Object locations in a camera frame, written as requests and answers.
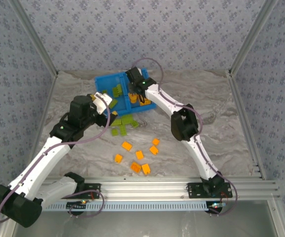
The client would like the large green lego plate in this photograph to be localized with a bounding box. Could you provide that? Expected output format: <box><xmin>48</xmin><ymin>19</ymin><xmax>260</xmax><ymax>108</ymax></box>
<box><xmin>121</xmin><ymin>115</ymin><xmax>135</xmax><ymax>125</ymax></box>

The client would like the blue two-compartment plastic bin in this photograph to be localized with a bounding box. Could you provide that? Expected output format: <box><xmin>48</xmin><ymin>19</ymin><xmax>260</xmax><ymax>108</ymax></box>
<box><xmin>94</xmin><ymin>68</ymin><xmax>157</xmax><ymax>117</ymax></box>

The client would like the orange lego window frame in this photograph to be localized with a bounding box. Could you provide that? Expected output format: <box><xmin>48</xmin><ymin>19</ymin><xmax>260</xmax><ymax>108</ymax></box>
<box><xmin>138</xmin><ymin>96</ymin><xmax>152</xmax><ymax>106</ymax></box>

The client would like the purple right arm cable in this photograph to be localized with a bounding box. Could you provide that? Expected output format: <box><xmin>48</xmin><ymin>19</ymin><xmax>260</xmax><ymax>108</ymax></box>
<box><xmin>131</xmin><ymin>58</ymin><xmax>239</xmax><ymax>217</ymax></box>

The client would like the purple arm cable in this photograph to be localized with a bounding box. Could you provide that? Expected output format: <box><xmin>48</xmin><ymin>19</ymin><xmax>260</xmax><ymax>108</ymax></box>
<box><xmin>0</xmin><ymin>93</ymin><xmax>112</xmax><ymax>224</ymax></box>
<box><xmin>131</xmin><ymin>58</ymin><xmax>239</xmax><ymax>217</ymax></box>

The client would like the aluminium table edge rail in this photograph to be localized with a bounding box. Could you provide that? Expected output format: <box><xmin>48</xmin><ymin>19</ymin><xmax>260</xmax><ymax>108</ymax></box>
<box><xmin>0</xmin><ymin>73</ymin><xmax>59</xmax><ymax>237</ymax></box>
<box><xmin>227</xmin><ymin>70</ymin><xmax>285</xmax><ymax>237</ymax></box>

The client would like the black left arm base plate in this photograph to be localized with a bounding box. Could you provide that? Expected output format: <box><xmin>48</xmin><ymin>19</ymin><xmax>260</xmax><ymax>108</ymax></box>
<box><xmin>67</xmin><ymin>183</ymin><xmax>102</xmax><ymax>199</ymax></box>

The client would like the wide aluminium mounting rail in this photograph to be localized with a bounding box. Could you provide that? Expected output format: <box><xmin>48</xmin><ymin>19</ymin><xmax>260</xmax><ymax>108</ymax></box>
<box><xmin>37</xmin><ymin>176</ymin><xmax>281</xmax><ymax>201</ymax></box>

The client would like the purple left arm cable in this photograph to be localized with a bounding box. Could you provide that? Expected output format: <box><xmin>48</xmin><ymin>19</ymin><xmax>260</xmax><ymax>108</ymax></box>
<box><xmin>0</xmin><ymin>93</ymin><xmax>112</xmax><ymax>224</ymax></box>

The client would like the aluminium frame post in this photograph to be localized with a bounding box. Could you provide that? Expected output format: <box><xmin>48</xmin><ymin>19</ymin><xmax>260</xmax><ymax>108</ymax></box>
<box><xmin>8</xmin><ymin>0</ymin><xmax>59</xmax><ymax>78</ymax></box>
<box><xmin>228</xmin><ymin>0</ymin><xmax>280</xmax><ymax>78</ymax></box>

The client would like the grey slotted cable duct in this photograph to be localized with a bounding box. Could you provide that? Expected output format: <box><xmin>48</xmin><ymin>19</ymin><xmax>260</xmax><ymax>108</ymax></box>
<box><xmin>42</xmin><ymin>201</ymin><xmax>211</xmax><ymax>212</ymax></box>

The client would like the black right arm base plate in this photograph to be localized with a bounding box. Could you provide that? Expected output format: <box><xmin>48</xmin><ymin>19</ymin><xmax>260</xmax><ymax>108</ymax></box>
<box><xmin>187</xmin><ymin>182</ymin><xmax>233</xmax><ymax>198</ymax></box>

